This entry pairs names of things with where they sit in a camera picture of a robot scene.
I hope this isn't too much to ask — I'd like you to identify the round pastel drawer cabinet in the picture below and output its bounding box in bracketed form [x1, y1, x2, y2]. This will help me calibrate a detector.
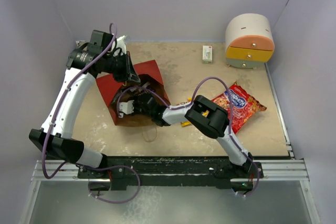
[225, 13, 275, 69]

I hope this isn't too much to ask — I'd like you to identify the yellow snack packet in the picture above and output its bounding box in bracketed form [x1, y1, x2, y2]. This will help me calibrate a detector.
[176, 98, 211, 127]

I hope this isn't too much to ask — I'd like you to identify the brown chocolate snack packet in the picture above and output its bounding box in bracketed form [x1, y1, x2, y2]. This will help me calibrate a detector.
[129, 81, 155, 95]

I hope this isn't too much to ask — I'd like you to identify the small white box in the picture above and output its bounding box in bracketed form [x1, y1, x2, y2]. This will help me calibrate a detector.
[202, 45, 213, 64]

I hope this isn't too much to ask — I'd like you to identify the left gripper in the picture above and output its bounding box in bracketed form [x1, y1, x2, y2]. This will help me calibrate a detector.
[103, 51, 141, 83]

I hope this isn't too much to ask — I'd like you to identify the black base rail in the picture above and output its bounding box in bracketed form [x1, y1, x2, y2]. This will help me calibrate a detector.
[78, 156, 264, 191]

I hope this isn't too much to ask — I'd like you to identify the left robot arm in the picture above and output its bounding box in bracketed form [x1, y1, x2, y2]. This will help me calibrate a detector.
[29, 30, 140, 178]

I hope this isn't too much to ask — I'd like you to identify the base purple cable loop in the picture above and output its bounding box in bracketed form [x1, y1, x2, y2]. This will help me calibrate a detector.
[87, 165, 142, 204]

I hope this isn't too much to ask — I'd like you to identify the large red snack bag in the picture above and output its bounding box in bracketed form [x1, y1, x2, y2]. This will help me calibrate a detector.
[211, 81, 267, 135]

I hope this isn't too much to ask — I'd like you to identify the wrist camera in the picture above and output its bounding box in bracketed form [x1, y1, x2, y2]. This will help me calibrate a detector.
[117, 100, 134, 118]
[113, 35, 129, 57]

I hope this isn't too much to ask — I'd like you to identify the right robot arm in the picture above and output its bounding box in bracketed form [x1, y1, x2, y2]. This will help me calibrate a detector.
[132, 93, 253, 177]

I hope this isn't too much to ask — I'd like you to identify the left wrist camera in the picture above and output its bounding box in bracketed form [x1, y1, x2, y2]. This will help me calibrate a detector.
[113, 35, 129, 57]

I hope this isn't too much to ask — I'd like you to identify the red paper bag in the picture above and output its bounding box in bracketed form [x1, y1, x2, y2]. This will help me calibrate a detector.
[96, 60, 170, 127]

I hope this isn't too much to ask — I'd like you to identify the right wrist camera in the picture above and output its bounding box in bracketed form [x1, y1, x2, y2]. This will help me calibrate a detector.
[117, 100, 134, 118]

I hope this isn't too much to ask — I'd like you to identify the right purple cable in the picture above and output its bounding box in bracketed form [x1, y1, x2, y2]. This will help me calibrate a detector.
[116, 77, 261, 198]

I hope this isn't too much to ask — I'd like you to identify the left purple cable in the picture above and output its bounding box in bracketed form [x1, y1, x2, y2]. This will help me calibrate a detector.
[42, 22, 118, 179]

